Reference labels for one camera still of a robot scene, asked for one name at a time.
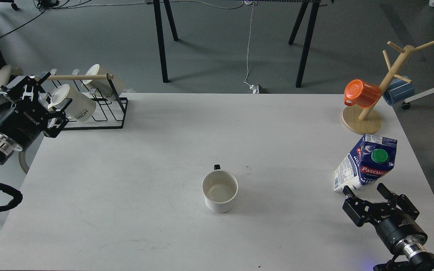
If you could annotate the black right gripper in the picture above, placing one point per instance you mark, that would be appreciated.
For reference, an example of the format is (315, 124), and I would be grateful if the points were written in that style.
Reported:
(398, 231)

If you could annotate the blue white milk carton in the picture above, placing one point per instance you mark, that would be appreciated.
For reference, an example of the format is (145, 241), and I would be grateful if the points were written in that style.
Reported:
(370, 159)

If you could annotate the black table right legs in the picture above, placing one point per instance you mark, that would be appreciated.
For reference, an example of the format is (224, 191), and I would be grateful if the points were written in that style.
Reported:
(315, 4)

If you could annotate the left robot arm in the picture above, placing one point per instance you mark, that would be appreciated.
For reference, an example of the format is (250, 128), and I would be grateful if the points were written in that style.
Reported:
(7, 148)

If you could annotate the white home mug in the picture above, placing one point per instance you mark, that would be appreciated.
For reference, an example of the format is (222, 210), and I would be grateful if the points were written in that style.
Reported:
(103, 87)
(81, 107)

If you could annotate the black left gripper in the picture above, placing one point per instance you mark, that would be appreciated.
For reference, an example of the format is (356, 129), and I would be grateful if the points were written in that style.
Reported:
(23, 123)

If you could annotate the power strip plug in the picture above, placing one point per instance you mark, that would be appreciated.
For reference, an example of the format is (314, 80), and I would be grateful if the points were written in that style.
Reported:
(257, 89)

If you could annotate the white HOME mug rear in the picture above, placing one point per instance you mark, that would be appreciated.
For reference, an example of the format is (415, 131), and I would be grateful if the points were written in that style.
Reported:
(103, 87)

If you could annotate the orange cup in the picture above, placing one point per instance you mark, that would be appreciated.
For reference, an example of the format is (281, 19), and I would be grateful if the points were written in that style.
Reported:
(360, 93)

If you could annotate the wooden mug tree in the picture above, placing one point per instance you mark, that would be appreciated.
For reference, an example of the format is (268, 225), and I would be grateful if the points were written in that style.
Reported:
(365, 120)

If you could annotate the blue cup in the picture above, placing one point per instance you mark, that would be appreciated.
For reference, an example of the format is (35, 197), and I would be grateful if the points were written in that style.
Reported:
(397, 91)

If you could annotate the white smiley mug black handle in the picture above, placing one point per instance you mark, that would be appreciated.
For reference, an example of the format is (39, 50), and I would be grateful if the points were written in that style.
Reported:
(220, 189)

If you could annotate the black table left legs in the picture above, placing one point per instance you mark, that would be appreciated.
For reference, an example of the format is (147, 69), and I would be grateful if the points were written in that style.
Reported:
(160, 34)

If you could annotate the black table legs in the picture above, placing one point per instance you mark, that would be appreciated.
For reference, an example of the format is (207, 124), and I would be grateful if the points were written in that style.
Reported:
(160, 34)
(315, 4)

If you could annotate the black wire mug rack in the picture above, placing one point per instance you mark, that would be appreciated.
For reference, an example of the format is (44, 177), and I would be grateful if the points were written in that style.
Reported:
(108, 114)

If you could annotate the white HOME mug front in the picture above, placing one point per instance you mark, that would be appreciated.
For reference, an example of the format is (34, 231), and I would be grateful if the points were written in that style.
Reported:
(81, 107)

